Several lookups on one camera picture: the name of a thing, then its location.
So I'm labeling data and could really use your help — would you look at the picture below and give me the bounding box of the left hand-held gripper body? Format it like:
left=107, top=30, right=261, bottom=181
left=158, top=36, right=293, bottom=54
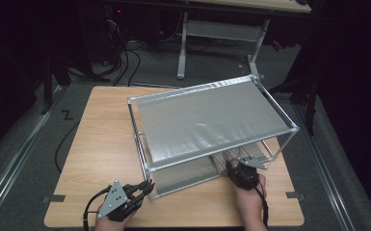
left=96, top=179, right=143, bottom=222

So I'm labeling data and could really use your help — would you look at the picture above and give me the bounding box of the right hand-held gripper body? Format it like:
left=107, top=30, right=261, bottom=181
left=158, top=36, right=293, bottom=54
left=226, top=154, right=269, bottom=191

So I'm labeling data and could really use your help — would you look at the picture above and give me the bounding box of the metal wire shelf rack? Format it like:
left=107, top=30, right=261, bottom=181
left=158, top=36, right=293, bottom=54
left=127, top=74, right=301, bottom=200

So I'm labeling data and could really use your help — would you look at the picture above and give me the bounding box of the person's left hand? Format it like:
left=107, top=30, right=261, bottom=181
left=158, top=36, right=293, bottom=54
left=94, top=213, right=134, bottom=231

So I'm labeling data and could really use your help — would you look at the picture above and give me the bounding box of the person's right hand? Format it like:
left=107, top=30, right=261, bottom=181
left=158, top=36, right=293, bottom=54
left=234, top=174, right=268, bottom=216

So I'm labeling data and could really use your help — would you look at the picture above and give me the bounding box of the grey tape strip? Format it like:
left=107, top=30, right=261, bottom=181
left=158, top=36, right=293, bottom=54
left=41, top=193, right=66, bottom=205
left=284, top=191, right=305, bottom=201

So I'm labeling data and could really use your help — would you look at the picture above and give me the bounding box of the black metal stand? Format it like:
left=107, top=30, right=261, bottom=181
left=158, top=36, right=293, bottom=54
left=261, top=76, right=319, bottom=136
left=40, top=56, right=73, bottom=116

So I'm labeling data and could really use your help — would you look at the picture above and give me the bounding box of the grey metal desk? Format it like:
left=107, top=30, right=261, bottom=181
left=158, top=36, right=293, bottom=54
left=176, top=0, right=312, bottom=90

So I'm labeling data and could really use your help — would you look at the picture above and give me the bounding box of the dark computer tower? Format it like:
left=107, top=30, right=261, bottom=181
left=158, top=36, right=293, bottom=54
left=104, top=5, right=126, bottom=65

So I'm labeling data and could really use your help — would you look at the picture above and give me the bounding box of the left hand-held gripper cable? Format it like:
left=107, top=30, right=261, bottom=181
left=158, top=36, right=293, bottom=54
left=82, top=185, right=114, bottom=231

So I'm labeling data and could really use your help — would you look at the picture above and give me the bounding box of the hand-held gripper cable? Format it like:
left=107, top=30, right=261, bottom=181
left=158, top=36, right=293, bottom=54
left=253, top=186, right=270, bottom=229
left=82, top=185, right=114, bottom=231

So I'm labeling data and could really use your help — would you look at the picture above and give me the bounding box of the right hand-held gripper cable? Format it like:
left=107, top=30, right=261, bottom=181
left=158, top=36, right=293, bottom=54
left=253, top=186, right=270, bottom=229

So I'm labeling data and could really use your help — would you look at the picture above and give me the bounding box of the black floor cable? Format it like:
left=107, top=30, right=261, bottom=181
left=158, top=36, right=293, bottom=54
left=54, top=119, right=81, bottom=174

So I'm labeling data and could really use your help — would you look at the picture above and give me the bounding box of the metal floor rail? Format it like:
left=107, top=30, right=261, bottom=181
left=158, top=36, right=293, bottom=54
left=0, top=85, right=64, bottom=222
left=293, top=102, right=356, bottom=231

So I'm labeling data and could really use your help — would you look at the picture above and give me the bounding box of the bundle of black cables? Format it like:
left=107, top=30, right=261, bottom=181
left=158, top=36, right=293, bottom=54
left=102, top=39, right=143, bottom=88

